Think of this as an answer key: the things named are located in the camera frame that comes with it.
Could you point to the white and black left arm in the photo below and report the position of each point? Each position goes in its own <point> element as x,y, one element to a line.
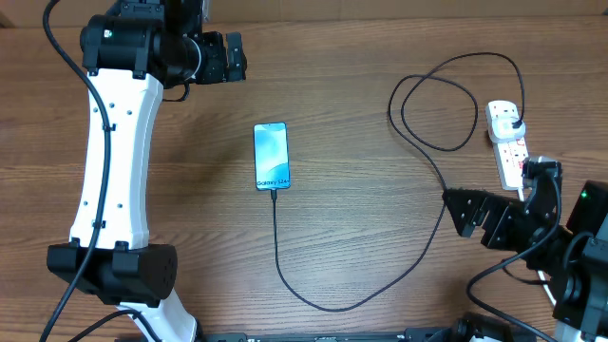
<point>131,54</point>

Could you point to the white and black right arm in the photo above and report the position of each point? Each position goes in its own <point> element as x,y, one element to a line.
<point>573,254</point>

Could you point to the Samsung Galaxy smartphone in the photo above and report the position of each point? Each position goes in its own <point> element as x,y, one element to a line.
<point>272,165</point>

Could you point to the white charger plug adapter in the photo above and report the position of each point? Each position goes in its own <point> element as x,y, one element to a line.
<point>503,130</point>

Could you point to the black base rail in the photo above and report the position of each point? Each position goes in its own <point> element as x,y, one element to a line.
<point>471,327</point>

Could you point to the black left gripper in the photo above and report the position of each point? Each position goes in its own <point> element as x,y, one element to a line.
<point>218,70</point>

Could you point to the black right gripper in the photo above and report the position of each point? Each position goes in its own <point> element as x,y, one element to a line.
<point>499,219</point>

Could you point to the white power strip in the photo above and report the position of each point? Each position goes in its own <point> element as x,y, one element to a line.
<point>509,156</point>

